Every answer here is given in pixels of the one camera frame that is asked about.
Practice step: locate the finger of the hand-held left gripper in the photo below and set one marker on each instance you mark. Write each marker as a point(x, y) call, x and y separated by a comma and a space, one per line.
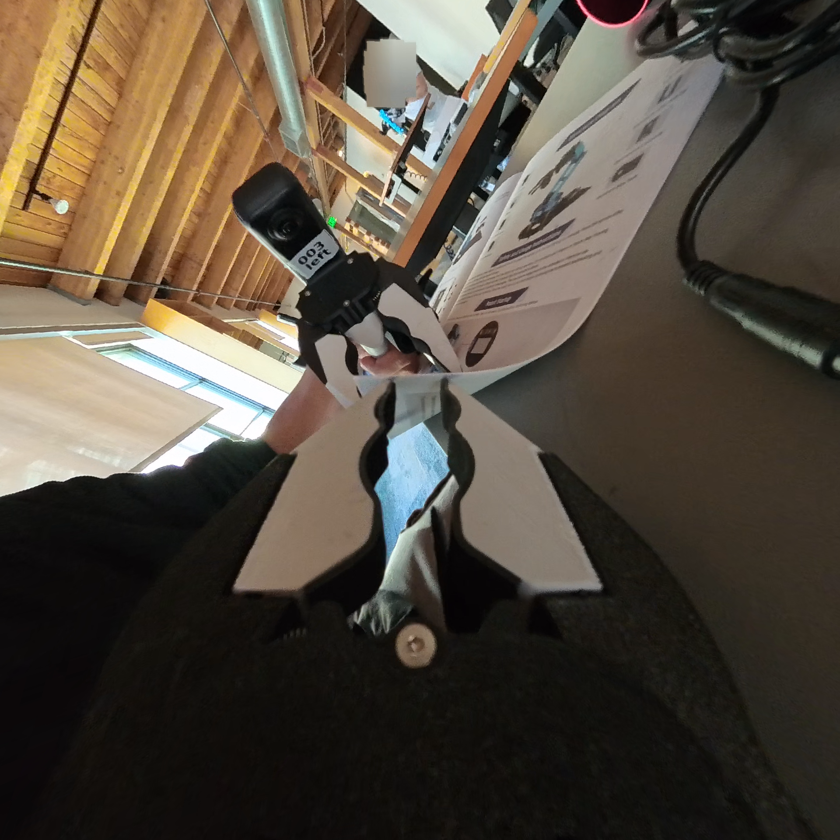
point(340, 367)
point(430, 338)

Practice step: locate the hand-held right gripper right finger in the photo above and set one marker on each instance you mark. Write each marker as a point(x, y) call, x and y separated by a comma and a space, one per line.
point(518, 512)

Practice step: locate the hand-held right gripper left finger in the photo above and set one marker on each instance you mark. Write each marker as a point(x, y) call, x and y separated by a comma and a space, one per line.
point(315, 512)

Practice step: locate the printed instruction manual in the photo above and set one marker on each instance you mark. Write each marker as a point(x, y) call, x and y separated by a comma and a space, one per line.
point(590, 197)

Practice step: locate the person's left forearm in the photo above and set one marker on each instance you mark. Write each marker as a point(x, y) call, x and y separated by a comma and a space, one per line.
point(131, 499)

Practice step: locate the person's left hand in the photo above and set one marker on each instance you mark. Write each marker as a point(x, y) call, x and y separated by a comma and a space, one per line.
point(390, 364)

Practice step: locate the red metal tube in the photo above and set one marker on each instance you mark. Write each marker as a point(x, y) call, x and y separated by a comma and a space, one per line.
point(610, 10)

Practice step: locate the silver ceiling duct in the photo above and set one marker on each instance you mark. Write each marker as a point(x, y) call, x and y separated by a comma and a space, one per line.
point(279, 79)

